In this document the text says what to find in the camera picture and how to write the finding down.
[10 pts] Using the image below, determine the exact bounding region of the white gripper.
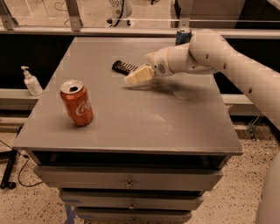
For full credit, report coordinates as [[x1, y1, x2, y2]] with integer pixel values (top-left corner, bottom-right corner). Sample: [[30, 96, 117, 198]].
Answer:
[[124, 47, 172, 85]]

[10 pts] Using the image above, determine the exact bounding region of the black rxbar chocolate wrapper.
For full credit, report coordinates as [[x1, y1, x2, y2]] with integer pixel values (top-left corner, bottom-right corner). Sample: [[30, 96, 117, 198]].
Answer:
[[112, 60, 137, 75]]

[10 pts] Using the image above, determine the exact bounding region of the white numbered robot base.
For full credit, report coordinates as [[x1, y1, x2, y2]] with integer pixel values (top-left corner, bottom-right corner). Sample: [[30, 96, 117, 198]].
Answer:
[[107, 0, 132, 27]]

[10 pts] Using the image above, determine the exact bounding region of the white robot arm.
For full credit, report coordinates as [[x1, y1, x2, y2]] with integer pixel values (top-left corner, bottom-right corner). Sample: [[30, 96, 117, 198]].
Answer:
[[124, 29, 280, 129]]

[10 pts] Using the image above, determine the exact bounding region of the blue redbull can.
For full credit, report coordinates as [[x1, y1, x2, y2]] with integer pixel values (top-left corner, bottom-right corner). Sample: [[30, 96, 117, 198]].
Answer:
[[176, 27, 192, 46]]

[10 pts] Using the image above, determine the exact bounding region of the orange coca-cola can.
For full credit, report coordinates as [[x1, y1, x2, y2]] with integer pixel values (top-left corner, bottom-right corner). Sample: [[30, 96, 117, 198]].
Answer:
[[60, 80, 94, 127]]

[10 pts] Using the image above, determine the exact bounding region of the white pump sanitizer bottle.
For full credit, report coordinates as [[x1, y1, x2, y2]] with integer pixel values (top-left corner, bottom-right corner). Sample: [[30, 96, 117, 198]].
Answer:
[[21, 66, 43, 96]]

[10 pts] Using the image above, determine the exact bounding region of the black stand leg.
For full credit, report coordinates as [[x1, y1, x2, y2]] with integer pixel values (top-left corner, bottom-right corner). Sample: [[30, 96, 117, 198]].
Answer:
[[0, 150, 17, 189]]

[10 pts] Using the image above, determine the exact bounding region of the black floor cable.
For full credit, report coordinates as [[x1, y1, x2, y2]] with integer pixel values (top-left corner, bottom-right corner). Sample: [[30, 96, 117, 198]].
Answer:
[[0, 139, 44, 188]]

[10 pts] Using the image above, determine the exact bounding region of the metal railing frame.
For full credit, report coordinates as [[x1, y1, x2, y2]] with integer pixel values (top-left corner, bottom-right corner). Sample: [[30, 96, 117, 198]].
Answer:
[[0, 0, 280, 39]]

